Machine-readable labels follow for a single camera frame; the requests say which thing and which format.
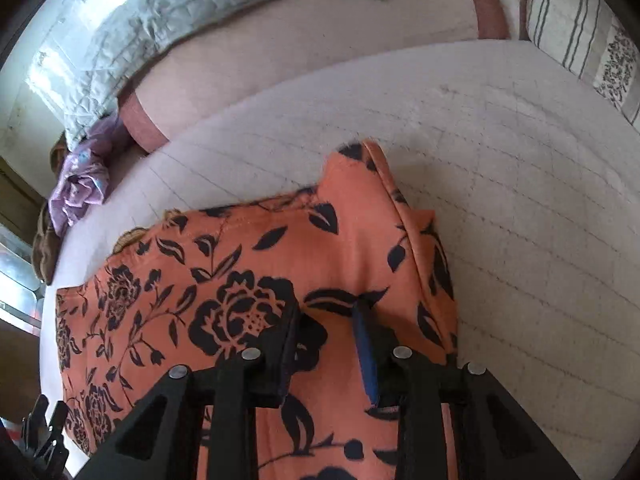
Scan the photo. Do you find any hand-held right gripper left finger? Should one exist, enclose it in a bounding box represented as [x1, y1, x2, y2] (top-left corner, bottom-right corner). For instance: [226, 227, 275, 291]
[90, 302, 302, 480]

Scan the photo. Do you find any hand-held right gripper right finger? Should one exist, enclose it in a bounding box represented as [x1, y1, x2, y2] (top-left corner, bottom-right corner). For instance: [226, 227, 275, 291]
[351, 299, 582, 480]

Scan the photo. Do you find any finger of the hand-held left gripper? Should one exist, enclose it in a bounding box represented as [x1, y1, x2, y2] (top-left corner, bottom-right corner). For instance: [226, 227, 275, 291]
[21, 394, 70, 473]

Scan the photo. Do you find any orange black floral garment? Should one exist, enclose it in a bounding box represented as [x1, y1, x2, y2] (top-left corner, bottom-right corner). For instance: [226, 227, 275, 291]
[54, 139, 460, 480]

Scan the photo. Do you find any brown cloth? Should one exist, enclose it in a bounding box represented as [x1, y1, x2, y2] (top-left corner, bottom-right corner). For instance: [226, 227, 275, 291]
[32, 132, 68, 283]

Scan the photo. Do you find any wooden door with stained glass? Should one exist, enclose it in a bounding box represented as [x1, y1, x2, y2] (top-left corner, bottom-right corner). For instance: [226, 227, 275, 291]
[0, 155, 51, 341]

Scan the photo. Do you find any white quilted mattress pad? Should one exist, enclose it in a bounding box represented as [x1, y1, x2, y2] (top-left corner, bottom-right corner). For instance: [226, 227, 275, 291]
[40, 40, 640, 480]

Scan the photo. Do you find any purple patterned cloth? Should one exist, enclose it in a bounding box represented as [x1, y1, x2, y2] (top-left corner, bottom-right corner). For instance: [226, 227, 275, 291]
[48, 116, 130, 238]

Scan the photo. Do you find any pink blanket with maroon border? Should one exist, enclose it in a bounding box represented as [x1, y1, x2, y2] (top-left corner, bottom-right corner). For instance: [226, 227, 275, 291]
[117, 0, 531, 156]

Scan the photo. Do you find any grey-blue quilted blanket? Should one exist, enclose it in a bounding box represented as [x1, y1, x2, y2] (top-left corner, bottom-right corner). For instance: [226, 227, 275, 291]
[27, 0, 398, 148]

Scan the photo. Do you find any striped floral pillow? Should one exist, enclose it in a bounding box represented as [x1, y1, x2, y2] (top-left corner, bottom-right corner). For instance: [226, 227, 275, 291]
[520, 0, 640, 127]

